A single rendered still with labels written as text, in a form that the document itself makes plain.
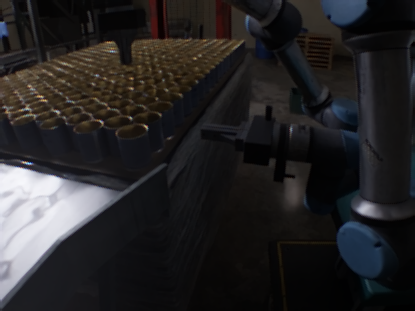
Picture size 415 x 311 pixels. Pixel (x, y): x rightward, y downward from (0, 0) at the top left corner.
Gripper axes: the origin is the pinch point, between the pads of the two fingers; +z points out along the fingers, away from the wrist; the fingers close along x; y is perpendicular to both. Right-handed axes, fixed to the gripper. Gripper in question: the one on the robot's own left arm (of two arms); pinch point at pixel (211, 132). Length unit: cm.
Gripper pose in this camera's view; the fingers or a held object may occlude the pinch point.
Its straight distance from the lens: 57.8
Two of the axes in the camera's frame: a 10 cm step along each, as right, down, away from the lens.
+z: -9.6, -1.3, 2.6
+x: -2.9, 5.2, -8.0
